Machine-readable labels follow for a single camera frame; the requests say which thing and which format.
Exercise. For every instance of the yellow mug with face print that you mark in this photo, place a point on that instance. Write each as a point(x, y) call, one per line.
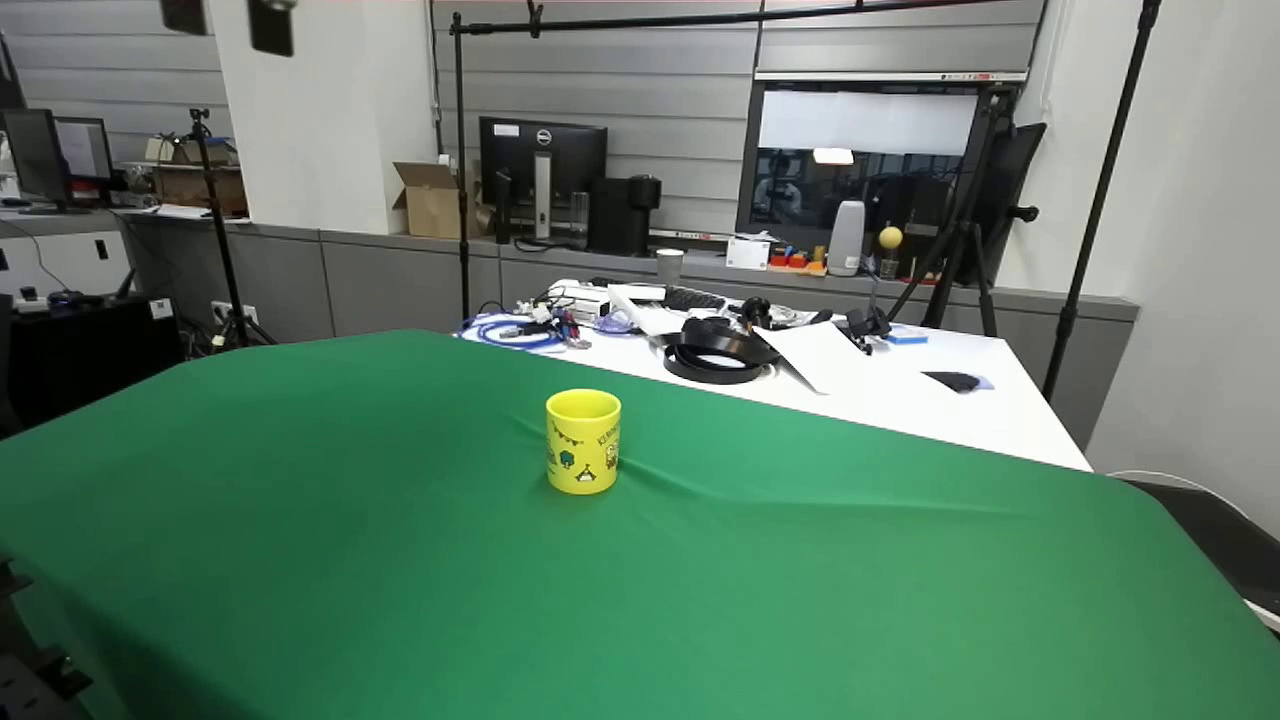
point(582, 446)

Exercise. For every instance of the black computer box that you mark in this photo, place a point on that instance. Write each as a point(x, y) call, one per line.
point(620, 217)

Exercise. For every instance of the small white box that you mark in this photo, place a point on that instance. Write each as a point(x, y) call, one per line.
point(749, 250)

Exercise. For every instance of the white paper sheet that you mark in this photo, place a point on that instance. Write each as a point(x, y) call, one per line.
point(832, 356)

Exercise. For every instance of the black computer monitor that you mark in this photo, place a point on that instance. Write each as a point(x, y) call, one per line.
point(542, 154)

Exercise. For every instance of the white grey speaker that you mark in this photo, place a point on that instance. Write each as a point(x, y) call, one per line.
point(846, 240)

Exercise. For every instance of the open cardboard box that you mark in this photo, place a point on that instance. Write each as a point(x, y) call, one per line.
point(433, 207)

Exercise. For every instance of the yellow ball on stand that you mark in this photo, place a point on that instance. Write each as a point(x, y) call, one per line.
point(889, 236)

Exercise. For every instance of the white table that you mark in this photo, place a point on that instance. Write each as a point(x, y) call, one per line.
point(923, 406)

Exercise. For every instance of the green table cloth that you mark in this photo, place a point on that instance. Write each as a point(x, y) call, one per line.
point(403, 563)

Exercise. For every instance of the small black flat object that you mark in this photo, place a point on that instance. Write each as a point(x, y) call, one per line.
point(955, 383)

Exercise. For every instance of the black tripod with light panel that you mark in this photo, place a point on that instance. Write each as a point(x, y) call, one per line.
point(992, 184)

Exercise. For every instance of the brown cardboard box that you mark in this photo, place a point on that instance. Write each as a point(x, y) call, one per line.
point(201, 184)

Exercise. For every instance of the black slanted stand pole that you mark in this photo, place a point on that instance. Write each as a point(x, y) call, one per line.
point(1100, 202)

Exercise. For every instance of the black cabinet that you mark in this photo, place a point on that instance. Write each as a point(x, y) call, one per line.
point(81, 354)

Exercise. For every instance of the dark desk monitor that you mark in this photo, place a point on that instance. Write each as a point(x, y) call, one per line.
point(35, 154)

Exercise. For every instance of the grey partition wall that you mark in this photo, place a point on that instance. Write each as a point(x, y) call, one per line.
point(362, 280)

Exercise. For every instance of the dark wall display screen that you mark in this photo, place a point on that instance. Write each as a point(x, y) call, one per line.
point(865, 172)

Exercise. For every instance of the black camera tripod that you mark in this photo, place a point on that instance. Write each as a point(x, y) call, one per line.
point(223, 254)

